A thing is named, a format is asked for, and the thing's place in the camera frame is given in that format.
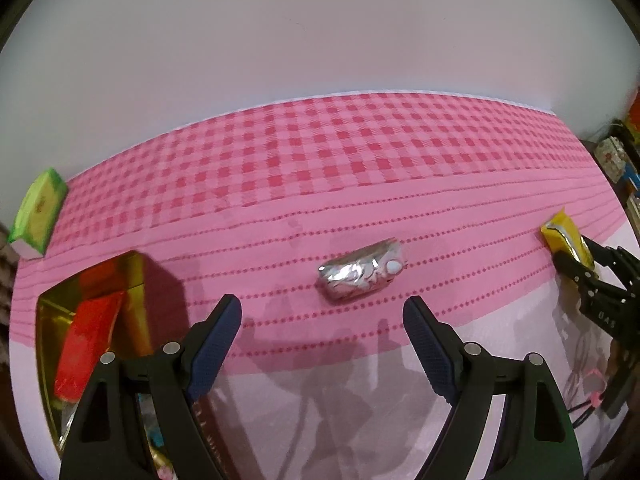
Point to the red snack packet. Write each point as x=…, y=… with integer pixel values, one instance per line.
x=85, y=345

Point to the floral patterned box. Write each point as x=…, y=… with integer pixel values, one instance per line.
x=611, y=157

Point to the dark red gold tin box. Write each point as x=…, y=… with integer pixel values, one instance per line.
x=135, y=285

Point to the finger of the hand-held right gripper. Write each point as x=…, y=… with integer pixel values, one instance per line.
x=617, y=262
x=575, y=275

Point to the pink checked tablecloth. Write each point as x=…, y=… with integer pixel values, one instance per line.
x=325, y=185

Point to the yellow snack packet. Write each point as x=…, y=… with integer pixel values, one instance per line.
x=565, y=235

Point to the green tissue pack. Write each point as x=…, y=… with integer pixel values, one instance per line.
x=42, y=210

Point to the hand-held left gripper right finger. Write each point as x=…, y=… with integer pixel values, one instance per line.
x=430, y=355

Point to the silver pink snack packet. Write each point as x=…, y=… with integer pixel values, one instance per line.
x=360, y=272

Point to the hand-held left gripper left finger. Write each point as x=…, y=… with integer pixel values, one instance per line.
x=215, y=350

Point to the dark side table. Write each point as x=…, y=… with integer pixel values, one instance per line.
x=627, y=185

